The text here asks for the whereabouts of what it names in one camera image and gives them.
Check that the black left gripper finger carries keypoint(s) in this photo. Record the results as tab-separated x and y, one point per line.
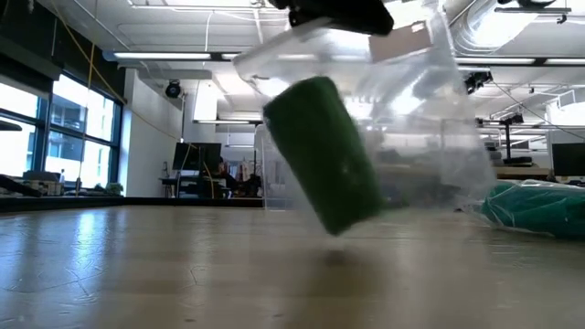
338	16

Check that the large clear plastic bag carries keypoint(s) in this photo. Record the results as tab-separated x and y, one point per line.
480	205

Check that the background desk with monitor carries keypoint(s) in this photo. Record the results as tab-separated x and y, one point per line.
196	157

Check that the long ceiling light strip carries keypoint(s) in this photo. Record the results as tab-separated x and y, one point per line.
160	55

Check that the green bandage roll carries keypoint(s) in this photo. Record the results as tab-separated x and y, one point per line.
535	210

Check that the computer monitor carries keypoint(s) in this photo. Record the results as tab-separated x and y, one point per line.
569	157

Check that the person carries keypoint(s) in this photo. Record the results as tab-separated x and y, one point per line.
224	176

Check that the black ceiling camera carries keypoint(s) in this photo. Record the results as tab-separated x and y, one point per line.
173	89
477	81

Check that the long green bandage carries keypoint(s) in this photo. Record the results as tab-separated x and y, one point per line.
324	155

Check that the wooden workbench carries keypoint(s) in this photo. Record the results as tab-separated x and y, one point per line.
521	172

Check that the black aluminium rig frame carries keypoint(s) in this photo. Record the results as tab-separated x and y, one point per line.
114	203

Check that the small clear plastic bag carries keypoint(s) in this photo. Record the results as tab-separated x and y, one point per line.
411	114

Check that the clear plastic storage box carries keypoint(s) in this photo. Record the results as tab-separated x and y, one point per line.
274	183

